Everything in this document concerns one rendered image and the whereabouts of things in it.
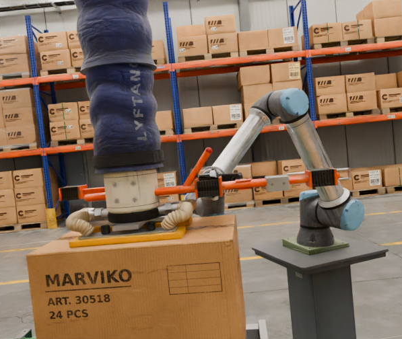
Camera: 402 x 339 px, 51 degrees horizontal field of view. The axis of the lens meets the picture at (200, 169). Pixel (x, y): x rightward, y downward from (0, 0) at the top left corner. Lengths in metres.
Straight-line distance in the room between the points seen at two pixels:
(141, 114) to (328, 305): 1.42
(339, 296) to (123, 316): 1.31
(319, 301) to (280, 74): 6.87
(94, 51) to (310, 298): 1.55
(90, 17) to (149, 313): 0.87
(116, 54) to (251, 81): 7.40
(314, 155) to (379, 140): 8.75
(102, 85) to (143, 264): 0.54
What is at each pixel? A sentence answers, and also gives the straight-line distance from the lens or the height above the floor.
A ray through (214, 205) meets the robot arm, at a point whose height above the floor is 1.10.
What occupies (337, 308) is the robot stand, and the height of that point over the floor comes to 0.46.
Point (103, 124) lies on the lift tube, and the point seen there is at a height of 1.43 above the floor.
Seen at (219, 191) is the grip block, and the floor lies 1.19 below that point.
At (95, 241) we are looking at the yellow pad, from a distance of 1.29.
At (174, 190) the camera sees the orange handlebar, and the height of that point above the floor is 1.21.
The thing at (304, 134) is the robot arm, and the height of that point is 1.34.
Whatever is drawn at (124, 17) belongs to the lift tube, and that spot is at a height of 1.73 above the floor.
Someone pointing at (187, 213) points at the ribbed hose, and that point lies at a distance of 1.26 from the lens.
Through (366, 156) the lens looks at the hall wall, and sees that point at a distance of 10.53.
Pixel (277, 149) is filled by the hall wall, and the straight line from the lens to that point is 9.94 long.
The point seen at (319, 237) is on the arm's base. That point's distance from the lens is 2.21.
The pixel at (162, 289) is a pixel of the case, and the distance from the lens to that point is 1.23.
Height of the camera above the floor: 1.33
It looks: 3 degrees down
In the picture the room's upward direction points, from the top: 6 degrees counter-clockwise
